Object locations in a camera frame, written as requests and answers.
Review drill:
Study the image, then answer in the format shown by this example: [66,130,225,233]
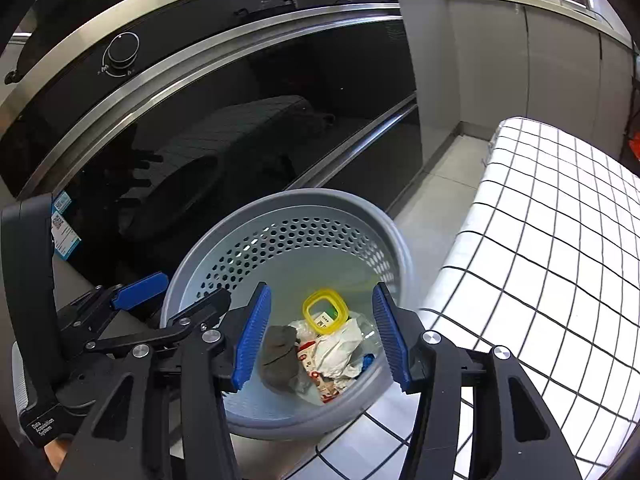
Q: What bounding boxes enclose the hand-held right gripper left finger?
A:
[57,281,273,480]

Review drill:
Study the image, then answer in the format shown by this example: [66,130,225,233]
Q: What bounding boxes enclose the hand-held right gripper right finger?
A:
[371,281,583,480]

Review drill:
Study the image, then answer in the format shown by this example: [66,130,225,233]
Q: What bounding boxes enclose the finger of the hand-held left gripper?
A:
[56,271,170,347]
[82,287,232,361]

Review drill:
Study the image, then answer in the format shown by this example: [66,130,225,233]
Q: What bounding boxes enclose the clear plastic bag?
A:
[350,310,388,376]

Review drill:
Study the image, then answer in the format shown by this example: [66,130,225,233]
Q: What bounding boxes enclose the dark grey cloth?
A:
[257,324,301,392]

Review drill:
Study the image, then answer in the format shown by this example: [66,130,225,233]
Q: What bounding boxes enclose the white plastic wrapper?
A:
[295,317,371,378]

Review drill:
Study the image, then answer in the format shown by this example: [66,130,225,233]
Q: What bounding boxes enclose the yellow plastic ring lid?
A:
[301,287,351,335]

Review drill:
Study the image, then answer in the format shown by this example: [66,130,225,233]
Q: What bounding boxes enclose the grey perforated plastic basket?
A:
[160,187,416,441]

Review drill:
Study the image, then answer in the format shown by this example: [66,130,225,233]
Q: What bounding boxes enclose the white and blue label sticker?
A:
[50,190,76,261]

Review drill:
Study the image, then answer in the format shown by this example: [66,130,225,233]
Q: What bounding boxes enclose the green and white carton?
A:
[314,299,341,328]

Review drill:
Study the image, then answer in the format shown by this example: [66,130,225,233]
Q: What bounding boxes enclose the white black checked tablecloth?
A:
[312,116,640,480]

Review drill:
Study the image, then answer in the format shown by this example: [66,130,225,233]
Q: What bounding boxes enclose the black glass built-in oven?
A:
[0,0,423,441]

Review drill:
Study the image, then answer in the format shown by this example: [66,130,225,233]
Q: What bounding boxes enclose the black round oven knob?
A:
[102,32,141,78]

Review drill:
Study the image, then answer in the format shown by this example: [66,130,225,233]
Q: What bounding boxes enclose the grey kitchen cabinet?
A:
[395,0,636,181]

